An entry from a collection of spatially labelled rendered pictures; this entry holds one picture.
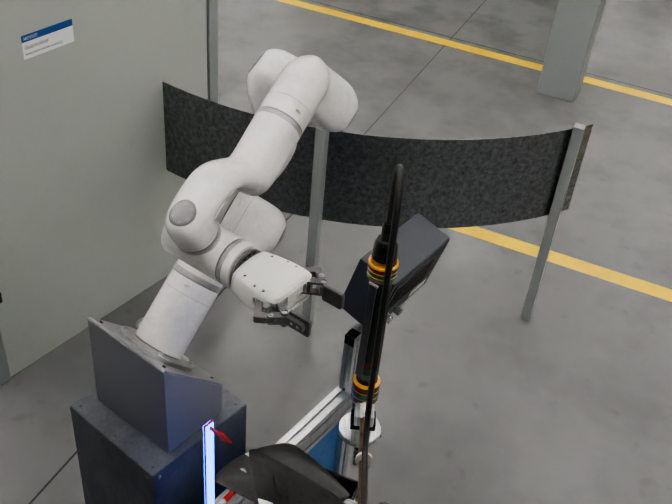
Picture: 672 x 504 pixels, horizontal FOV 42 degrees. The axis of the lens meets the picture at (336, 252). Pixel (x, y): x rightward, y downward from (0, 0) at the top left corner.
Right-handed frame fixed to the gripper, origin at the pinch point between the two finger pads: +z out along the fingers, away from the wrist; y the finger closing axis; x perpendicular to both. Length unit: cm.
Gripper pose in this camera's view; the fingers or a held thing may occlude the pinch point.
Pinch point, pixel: (320, 312)
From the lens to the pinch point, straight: 139.5
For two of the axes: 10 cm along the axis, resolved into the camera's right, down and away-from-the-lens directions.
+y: -6.0, 4.5, -6.6
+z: 8.0, 4.3, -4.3
